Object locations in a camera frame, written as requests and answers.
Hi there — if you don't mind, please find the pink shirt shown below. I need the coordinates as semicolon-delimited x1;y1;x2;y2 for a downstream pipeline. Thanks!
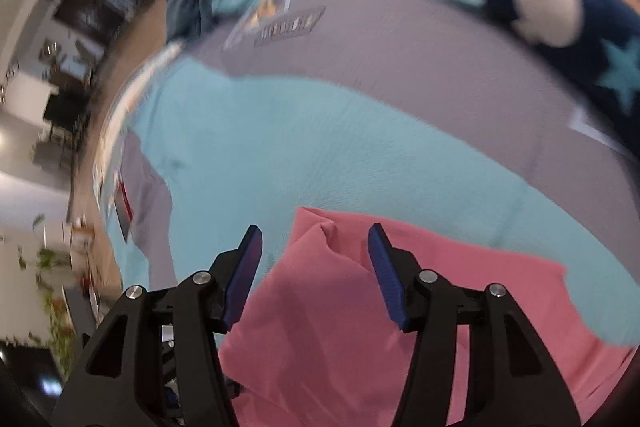
219;207;634;426

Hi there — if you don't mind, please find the teal grey patterned bedspread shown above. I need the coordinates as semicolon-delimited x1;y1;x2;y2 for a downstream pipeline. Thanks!
94;0;639;346

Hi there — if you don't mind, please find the navy star folded garment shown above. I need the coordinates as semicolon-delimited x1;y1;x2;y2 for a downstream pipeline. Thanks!
483;0;639;154

